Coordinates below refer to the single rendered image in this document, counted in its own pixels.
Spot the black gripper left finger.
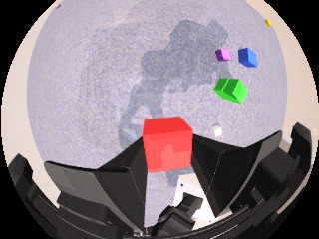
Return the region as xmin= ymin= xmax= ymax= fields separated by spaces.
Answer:
xmin=44 ymin=136 xmax=148 ymax=232

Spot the blue cube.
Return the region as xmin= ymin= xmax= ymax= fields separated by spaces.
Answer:
xmin=238 ymin=48 xmax=256 ymax=68

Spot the green block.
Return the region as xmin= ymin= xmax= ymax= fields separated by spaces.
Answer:
xmin=214 ymin=79 xmax=228 ymax=100
xmin=223 ymin=79 xmax=247 ymax=104

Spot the red block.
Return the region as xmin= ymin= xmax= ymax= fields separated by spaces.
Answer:
xmin=143 ymin=116 xmax=192 ymax=172

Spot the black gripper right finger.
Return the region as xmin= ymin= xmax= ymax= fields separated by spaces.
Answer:
xmin=190 ymin=131 xmax=283 ymax=219

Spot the small purple cube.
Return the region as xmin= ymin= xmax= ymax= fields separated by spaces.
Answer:
xmin=215 ymin=49 xmax=231 ymax=61

